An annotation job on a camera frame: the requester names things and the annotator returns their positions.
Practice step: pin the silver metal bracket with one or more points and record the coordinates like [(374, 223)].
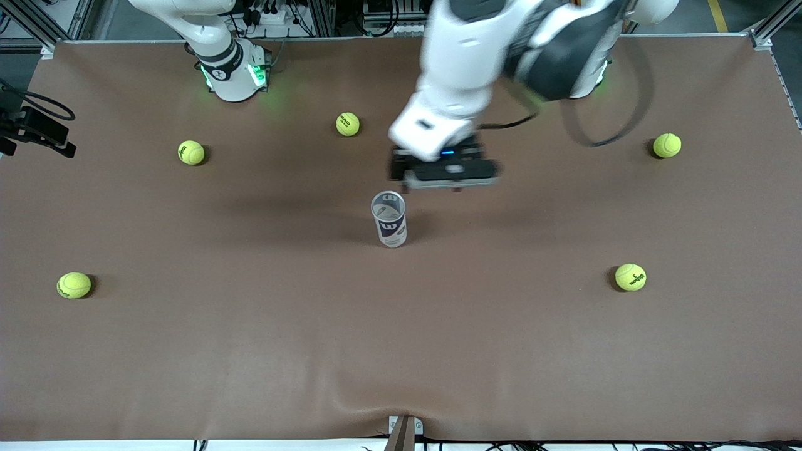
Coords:
[(419, 426)]

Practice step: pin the white blue tennis ball can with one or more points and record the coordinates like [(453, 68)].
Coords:
[(391, 225)]

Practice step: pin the brown camera pole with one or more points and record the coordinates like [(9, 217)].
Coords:
[(401, 438)]

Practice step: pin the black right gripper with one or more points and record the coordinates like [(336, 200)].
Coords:
[(39, 128)]

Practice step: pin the white power strip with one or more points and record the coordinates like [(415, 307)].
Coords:
[(272, 17)]

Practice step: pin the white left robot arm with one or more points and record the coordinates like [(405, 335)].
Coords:
[(457, 62)]

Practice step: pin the aluminium frame corner strut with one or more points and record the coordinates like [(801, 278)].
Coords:
[(34, 25), (761, 39)]

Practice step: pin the aluminium frame post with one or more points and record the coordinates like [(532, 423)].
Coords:
[(322, 19)]

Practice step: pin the brown table cloth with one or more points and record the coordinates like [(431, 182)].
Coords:
[(438, 344)]

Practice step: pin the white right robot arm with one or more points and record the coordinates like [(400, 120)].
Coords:
[(229, 81)]

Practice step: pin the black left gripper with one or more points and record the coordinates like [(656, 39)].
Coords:
[(470, 149)]

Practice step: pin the long white socket strip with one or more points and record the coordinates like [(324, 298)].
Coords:
[(395, 29)]

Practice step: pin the yellow tennis ball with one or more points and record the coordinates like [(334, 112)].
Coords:
[(74, 285), (630, 277), (666, 145), (191, 152), (348, 124)]

